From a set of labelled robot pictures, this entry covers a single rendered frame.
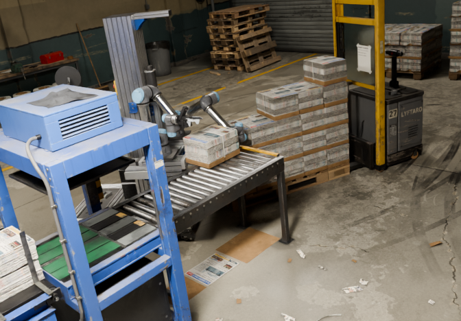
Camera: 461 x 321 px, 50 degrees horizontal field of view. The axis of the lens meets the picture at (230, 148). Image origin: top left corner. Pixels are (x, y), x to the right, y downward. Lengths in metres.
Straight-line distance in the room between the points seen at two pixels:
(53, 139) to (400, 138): 4.04
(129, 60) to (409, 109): 3.05
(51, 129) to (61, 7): 8.48
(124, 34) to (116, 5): 7.36
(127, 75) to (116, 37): 0.34
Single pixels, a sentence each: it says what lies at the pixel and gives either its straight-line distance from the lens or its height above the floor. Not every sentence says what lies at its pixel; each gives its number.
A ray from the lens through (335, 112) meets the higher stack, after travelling 5.30.
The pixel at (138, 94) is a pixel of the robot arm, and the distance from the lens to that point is 4.15.
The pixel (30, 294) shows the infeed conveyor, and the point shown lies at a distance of 3.01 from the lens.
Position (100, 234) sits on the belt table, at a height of 0.80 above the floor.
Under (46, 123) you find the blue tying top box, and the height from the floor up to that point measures 1.70.
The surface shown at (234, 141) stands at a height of 0.93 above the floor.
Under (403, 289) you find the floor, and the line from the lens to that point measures 3.94.
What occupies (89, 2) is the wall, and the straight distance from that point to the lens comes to 11.41.
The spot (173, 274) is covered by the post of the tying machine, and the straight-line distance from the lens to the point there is 3.23.
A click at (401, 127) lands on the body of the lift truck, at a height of 0.44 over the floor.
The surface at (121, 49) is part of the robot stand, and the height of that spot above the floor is 1.75.
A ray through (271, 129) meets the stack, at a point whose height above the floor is 0.76.
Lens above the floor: 2.37
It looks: 21 degrees down
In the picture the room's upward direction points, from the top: 7 degrees counter-clockwise
